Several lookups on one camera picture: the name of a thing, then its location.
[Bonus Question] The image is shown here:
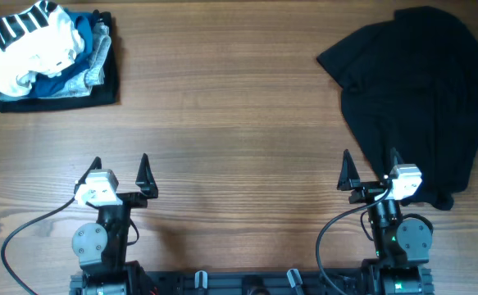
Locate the white black striped garment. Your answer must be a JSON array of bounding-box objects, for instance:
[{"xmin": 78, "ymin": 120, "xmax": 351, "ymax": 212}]
[{"xmin": 0, "ymin": 1, "xmax": 86, "ymax": 97}]

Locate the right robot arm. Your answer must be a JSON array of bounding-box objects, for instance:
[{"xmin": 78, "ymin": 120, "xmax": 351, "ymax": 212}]
[{"xmin": 337, "ymin": 149, "xmax": 435, "ymax": 295}]

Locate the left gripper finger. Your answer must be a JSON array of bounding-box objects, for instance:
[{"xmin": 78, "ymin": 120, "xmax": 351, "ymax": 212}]
[
  {"xmin": 74, "ymin": 157, "xmax": 102, "ymax": 193},
  {"xmin": 135, "ymin": 153, "xmax": 158, "ymax": 198}
]

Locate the black folded garment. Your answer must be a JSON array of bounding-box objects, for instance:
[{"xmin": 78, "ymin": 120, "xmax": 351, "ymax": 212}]
[{"xmin": 0, "ymin": 11, "xmax": 119, "ymax": 113}]

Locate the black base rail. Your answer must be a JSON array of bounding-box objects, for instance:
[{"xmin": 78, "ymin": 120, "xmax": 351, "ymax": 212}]
[{"xmin": 69, "ymin": 268, "xmax": 435, "ymax": 295}]

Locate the grey folded garment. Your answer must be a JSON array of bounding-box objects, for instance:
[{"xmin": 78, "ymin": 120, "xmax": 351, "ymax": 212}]
[{"xmin": 0, "ymin": 17, "xmax": 112, "ymax": 102}]

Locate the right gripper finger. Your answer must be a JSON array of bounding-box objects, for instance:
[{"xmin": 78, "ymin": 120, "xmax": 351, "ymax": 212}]
[
  {"xmin": 389, "ymin": 147, "xmax": 404, "ymax": 168},
  {"xmin": 337, "ymin": 149, "xmax": 361, "ymax": 191}
]

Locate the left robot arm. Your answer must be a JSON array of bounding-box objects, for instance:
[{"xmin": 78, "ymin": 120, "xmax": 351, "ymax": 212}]
[{"xmin": 69, "ymin": 154, "xmax": 159, "ymax": 295}]

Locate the blue folded garment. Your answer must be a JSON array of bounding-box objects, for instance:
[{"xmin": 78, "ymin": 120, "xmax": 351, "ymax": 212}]
[{"xmin": 0, "ymin": 9, "xmax": 98, "ymax": 99}]

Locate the black t-shirt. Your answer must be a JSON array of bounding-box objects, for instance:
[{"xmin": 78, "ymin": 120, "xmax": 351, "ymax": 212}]
[{"xmin": 317, "ymin": 7, "xmax": 478, "ymax": 211}]

